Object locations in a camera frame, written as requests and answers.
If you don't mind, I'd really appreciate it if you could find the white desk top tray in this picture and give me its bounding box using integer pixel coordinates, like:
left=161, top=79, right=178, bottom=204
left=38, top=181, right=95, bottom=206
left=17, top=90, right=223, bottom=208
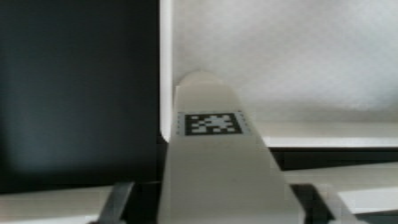
left=161, top=0, right=398, bottom=148

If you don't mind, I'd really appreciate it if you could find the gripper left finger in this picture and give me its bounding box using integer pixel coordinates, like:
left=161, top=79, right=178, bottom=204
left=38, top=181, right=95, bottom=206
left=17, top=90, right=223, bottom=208
left=88, top=181, right=161, bottom=224

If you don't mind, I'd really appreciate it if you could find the white front fence bar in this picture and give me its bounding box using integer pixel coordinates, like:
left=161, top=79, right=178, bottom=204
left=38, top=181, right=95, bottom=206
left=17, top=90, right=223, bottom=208
left=0, top=162, right=398, bottom=224

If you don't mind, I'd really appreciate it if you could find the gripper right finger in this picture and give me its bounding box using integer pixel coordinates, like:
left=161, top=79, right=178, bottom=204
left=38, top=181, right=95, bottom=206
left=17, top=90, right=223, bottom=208
left=289, top=183, right=361, bottom=224

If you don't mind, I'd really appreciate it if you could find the white desk leg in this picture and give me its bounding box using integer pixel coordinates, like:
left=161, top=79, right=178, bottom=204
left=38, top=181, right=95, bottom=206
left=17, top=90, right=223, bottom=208
left=157, top=71, right=305, bottom=224

